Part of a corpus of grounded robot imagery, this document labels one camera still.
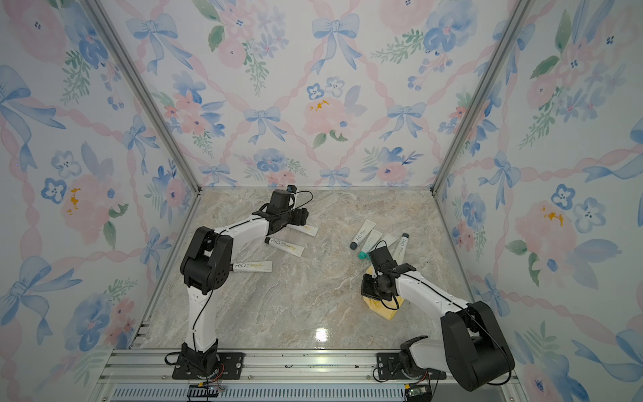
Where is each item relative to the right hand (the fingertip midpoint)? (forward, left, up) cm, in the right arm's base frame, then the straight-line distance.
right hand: (366, 290), depth 88 cm
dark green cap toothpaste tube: (+24, -1, 0) cm, 24 cm away
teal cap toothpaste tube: (+22, -10, -2) cm, 24 cm away
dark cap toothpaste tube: (+16, -15, +1) cm, 22 cm away
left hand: (+31, +24, +8) cm, 40 cm away
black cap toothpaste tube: (+17, +31, +1) cm, 35 cm away
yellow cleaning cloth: (-10, -4, +10) cm, 15 cm away
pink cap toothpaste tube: (+25, +22, +1) cm, 34 cm away
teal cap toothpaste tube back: (+18, -3, +1) cm, 19 cm away
